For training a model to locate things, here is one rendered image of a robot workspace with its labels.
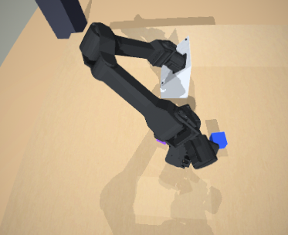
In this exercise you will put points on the blue block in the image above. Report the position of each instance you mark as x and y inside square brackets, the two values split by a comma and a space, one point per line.
[219, 138]

